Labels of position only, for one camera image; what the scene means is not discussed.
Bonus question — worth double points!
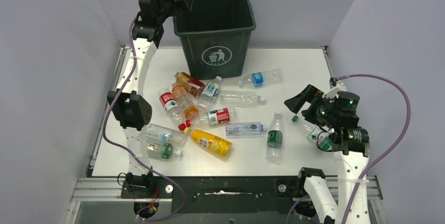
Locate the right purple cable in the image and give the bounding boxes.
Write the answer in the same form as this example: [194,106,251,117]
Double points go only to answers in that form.
[285,73,411,224]

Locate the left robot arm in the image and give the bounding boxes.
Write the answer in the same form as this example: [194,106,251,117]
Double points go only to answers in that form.
[102,0,193,188]

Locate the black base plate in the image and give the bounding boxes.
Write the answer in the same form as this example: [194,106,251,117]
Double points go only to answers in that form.
[118,176,316,219]

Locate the blue oval label bottle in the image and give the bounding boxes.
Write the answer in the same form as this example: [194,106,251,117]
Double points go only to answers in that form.
[225,122,268,138]

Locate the aluminium front rail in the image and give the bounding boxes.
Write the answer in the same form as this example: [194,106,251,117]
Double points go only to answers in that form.
[70,176,383,202]

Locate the light blue label bottle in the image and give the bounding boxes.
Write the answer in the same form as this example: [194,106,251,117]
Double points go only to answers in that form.
[146,124,186,147]

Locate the green tea bottle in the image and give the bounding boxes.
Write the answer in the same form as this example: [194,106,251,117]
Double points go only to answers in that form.
[146,142,184,161]

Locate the red white label bottle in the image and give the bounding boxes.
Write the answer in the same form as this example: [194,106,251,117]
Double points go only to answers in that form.
[185,106,237,129]

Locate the blue white label bottle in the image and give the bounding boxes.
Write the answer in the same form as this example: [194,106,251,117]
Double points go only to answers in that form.
[196,76,222,109]

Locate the purple cable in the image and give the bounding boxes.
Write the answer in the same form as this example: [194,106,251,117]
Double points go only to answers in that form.
[285,73,411,224]
[101,0,188,222]

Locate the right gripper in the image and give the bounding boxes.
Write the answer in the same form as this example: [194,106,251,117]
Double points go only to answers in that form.
[284,84,338,126]

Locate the green label tall bottle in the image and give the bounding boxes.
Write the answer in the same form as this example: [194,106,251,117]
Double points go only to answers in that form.
[266,111,283,164]

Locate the dark green trash bin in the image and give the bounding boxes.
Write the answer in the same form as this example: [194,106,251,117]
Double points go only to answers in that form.
[173,0,256,80]

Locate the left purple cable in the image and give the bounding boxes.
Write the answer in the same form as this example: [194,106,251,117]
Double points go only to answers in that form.
[101,0,188,222]

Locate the blue label clear bottle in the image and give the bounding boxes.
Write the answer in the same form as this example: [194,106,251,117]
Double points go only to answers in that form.
[238,69,283,89]

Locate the red label bottle left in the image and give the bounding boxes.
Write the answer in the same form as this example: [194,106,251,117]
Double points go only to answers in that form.
[157,88,186,131]

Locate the red orange tea bottle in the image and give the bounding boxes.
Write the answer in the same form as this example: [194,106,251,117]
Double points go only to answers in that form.
[174,72,206,99]

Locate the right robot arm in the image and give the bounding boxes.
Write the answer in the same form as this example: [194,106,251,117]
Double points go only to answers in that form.
[284,82,370,223]

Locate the orange drink bottle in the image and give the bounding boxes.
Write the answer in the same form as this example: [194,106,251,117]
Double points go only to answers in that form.
[171,81,199,120]

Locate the clear unlabeled bottle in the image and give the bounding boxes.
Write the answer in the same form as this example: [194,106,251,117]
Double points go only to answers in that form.
[219,90,266,108]

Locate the yellow juice bottle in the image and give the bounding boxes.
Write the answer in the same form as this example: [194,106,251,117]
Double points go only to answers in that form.
[184,127,232,158]

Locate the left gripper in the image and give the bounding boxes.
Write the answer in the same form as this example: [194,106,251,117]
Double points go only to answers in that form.
[155,0,192,23]

